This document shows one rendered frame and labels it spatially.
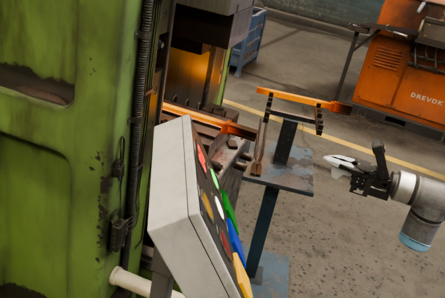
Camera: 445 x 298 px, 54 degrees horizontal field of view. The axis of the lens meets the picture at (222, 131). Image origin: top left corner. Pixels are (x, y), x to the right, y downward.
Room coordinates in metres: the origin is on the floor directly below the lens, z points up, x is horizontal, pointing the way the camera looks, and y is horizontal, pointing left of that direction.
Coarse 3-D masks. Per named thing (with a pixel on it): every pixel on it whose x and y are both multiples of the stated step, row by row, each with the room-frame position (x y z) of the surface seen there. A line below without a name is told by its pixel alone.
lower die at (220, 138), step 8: (176, 104) 1.36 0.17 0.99; (168, 112) 1.27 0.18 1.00; (200, 112) 1.34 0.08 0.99; (168, 120) 1.23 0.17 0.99; (192, 120) 1.25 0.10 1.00; (224, 120) 1.31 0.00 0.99; (200, 128) 1.22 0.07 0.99; (208, 128) 1.23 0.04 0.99; (216, 128) 1.23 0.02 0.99; (200, 136) 1.18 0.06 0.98; (208, 136) 1.18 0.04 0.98; (216, 136) 1.19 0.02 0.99; (224, 136) 1.30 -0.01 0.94; (208, 144) 1.14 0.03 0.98; (216, 144) 1.21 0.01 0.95; (208, 152) 1.14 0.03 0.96
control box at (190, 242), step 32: (160, 128) 0.80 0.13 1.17; (192, 128) 0.78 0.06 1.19; (160, 160) 0.68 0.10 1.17; (192, 160) 0.65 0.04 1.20; (160, 192) 0.58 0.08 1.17; (192, 192) 0.56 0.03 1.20; (160, 224) 0.50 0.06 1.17; (192, 224) 0.50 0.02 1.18; (224, 224) 0.67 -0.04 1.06; (192, 256) 0.50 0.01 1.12; (224, 256) 0.54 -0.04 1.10; (192, 288) 0.51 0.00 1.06; (224, 288) 0.52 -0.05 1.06
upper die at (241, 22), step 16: (176, 16) 1.17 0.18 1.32; (192, 16) 1.16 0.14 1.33; (208, 16) 1.15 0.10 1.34; (224, 16) 1.14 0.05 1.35; (240, 16) 1.20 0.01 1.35; (176, 32) 1.17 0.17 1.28; (192, 32) 1.16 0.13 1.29; (208, 32) 1.15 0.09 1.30; (224, 32) 1.14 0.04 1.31; (240, 32) 1.24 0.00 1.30; (224, 48) 1.14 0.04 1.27
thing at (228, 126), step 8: (168, 104) 1.31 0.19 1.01; (176, 112) 1.28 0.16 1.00; (184, 112) 1.28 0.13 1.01; (192, 112) 1.29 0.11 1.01; (200, 120) 1.26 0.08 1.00; (208, 120) 1.25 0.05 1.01; (216, 120) 1.26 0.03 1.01; (224, 128) 1.23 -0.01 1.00; (232, 128) 1.24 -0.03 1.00; (240, 128) 1.23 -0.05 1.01; (248, 128) 1.24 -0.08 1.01; (240, 136) 1.23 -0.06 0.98; (248, 136) 1.23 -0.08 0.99; (256, 136) 1.24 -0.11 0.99
